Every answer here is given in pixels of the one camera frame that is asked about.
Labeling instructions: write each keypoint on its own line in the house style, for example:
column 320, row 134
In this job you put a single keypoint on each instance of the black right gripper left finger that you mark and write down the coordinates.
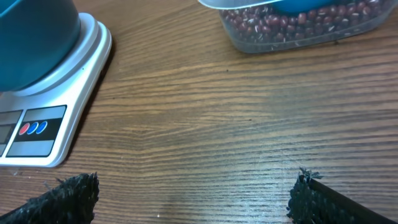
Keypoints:
column 72, row 201

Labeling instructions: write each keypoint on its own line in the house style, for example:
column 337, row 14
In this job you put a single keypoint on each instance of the teal blue bowl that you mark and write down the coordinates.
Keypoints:
column 35, row 37

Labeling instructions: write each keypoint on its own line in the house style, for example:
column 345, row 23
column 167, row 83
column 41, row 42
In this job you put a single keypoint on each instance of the blue plastic measuring scoop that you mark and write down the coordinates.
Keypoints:
column 297, row 6

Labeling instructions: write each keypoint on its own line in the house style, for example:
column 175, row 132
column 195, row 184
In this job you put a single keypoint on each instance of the red adzuki beans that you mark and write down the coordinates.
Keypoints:
column 264, row 24

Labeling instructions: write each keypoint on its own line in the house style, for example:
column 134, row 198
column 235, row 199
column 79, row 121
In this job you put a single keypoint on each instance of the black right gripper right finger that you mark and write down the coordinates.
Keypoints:
column 312, row 202

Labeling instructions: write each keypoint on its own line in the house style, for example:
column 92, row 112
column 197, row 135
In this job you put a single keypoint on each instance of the clear plastic bean container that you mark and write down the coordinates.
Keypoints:
column 273, row 47

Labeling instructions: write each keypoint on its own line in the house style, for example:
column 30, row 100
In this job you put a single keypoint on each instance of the white kitchen scale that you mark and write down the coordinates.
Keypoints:
column 38, row 123

